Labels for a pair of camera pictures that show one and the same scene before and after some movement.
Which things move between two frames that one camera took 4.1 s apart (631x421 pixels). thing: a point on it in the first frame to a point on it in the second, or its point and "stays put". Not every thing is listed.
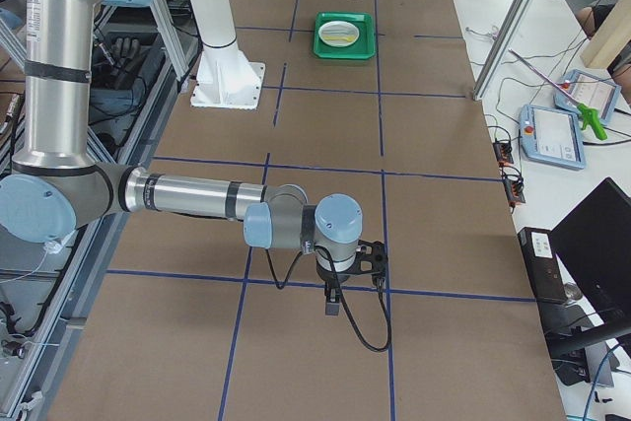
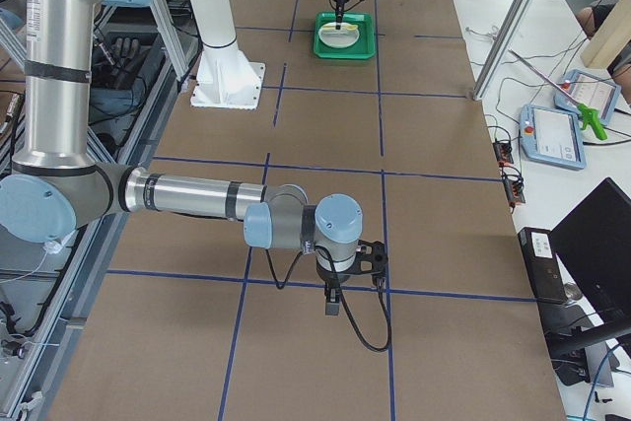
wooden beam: (613, 34) stays put
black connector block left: (503, 153) stays put
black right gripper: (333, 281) stays put
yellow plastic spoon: (346, 38) to (342, 27)
